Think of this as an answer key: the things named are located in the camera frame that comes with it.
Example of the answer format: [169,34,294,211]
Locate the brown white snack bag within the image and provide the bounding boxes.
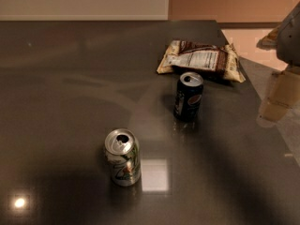
[157,40,246,83]

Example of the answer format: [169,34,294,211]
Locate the dark blue pepsi can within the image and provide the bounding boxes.
[173,72,203,122]

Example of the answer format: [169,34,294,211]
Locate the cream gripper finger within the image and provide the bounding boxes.
[259,66,300,122]

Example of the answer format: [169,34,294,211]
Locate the silver green 7up can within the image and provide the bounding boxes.
[105,128,141,187]

